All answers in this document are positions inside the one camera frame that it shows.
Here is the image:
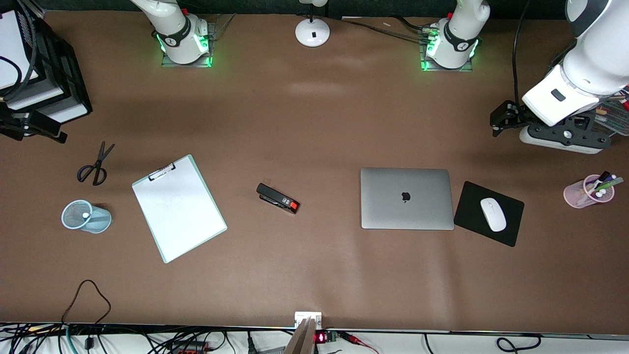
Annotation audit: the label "grey laptop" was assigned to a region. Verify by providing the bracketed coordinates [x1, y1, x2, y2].
[360, 167, 455, 231]

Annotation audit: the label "purple black marker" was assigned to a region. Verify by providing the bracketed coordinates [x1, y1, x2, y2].
[587, 171, 611, 192]

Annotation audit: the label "green marker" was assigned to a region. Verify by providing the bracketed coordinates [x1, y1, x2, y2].
[592, 177, 625, 195]

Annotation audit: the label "white paper sheet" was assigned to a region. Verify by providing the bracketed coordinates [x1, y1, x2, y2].
[133, 157, 226, 261]
[7, 79, 64, 111]
[34, 101, 90, 123]
[0, 22, 39, 90]

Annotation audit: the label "black scissors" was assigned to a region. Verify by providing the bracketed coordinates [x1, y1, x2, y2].
[77, 142, 115, 186]

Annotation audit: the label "black stacked letter tray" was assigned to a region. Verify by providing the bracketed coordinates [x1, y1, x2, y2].
[0, 0, 93, 137]

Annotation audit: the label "pink translucent pen cup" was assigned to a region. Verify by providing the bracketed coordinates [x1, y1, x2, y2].
[564, 176, 615, 209]

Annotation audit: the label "white computer mouse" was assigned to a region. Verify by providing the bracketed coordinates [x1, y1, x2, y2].
[480, 198, 507, 233]

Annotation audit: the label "black mouse pad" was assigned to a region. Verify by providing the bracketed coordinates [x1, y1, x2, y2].
[453, 181, 525, 247]

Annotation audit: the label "light blue mesh cup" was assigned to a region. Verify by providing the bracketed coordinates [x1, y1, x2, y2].
[61, 199, 112, 234]

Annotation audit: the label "mint green clipboard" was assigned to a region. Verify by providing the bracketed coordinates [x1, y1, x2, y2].
[131, 154, 228, 264]

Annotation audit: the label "white lamp base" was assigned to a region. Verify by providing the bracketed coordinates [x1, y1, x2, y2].
[295, 0, 331, 48]

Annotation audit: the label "black stapler red tip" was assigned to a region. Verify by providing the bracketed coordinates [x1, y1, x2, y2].
[256, 183, 300, 214]

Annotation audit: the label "black red connector block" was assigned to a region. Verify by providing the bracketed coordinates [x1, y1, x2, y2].
[167, 341, 209, 354]

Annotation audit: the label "black wire mesh organizer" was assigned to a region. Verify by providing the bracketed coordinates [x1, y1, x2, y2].
[550, 39, 629, 137]

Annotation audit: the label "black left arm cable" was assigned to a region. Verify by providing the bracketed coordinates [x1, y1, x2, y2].
[513, 0, 532, 106]

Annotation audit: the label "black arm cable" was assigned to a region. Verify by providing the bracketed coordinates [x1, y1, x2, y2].
[513, 0, 532, 106]
[0, 0, 39, 101]

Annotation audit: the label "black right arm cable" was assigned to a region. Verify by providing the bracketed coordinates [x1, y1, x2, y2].
[0, 0, 39, 101]

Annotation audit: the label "black base cable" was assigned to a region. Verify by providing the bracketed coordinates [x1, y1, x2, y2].
[342, 19, 433, 42]
[388, 15, 435, 34]

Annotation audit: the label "brown looped cable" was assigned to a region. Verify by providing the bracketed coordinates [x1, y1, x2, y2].
[61, 279, 112, 345]

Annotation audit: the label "black cable tangle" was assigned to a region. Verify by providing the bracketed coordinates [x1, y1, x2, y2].
[0, 324, 64, 354]

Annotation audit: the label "black coiled cable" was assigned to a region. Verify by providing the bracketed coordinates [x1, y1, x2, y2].
[495, 334, 542, 354]

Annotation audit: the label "red wire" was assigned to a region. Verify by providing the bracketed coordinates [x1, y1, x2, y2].
[339, 332, 380, 354]

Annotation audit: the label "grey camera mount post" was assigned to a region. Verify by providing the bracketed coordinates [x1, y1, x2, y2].
[284, 311, 323, 354]

